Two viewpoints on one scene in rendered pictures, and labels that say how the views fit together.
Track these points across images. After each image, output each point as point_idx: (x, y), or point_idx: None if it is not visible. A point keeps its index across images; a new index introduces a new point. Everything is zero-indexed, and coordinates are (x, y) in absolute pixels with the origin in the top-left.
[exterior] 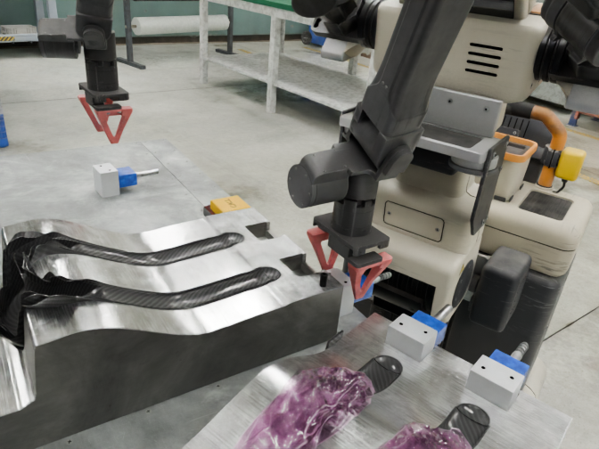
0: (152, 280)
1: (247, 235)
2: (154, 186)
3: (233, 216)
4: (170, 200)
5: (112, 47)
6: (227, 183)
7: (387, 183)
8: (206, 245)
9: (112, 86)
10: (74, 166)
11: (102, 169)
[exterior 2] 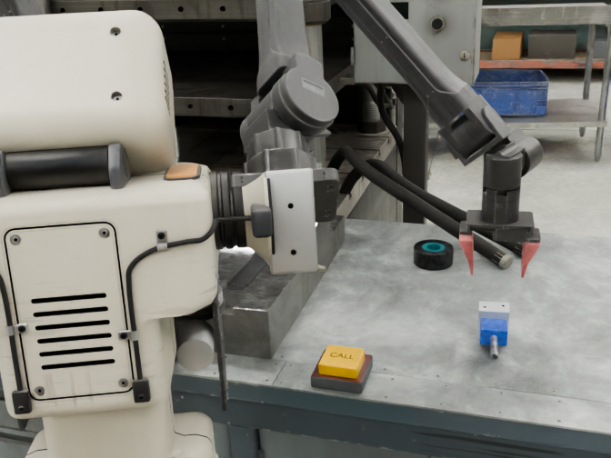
0: (236, 249)
1: (231, 290)
2: (482, 364)
3: (266, 296)
4: (430, 361)
5: (486, 173)
6: None
7: (179, 415)
8: (250, 279)
9: (482, 214)
10: (595, 336)
11: (489, 303)
